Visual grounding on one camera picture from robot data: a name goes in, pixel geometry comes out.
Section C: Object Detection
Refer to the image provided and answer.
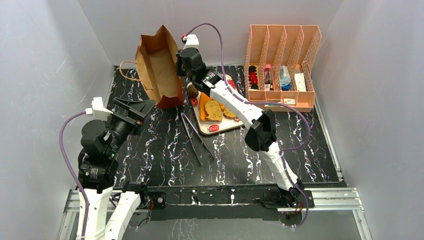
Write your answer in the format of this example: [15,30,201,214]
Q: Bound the metal tongs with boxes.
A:
[180,112,215,167]

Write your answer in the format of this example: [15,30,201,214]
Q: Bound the peach desk organizer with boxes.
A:
[243,24,322,113]

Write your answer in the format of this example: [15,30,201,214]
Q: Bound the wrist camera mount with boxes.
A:
[181,34,200,50]
[85,97,113,121]

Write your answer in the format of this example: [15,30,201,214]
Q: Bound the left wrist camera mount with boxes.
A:
[85,97,113,121]

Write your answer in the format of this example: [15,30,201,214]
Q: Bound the red black bottle stack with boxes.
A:
[248,65,259,90]

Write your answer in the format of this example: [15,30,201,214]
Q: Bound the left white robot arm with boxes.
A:
[76,97,156,240]

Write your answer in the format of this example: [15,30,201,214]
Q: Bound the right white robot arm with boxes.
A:
[176,47,304,207]

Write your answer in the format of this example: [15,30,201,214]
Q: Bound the pink tube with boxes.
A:
[263,64,274,91]

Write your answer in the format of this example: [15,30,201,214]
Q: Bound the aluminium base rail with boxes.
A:
[58,187,373,240]

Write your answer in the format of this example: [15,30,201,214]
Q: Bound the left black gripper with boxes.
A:
[105,97,157,156]

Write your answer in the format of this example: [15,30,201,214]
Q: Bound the strawberry print tray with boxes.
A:
[187,82,244,135]

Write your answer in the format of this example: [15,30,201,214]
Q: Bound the tan round fake bread slice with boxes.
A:
[222,107,237,120]

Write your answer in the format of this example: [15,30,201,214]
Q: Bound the small white card box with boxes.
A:
[283,98,296,106]

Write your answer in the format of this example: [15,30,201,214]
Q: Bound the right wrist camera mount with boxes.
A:
[181,34,200,50]

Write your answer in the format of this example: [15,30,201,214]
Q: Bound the red brown paper bag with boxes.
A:
[118,25,184,110]

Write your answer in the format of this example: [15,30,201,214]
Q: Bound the brown round fake bread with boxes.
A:
[186,84,199,99]

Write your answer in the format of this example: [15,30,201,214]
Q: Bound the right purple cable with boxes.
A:
[185,22,312,229]

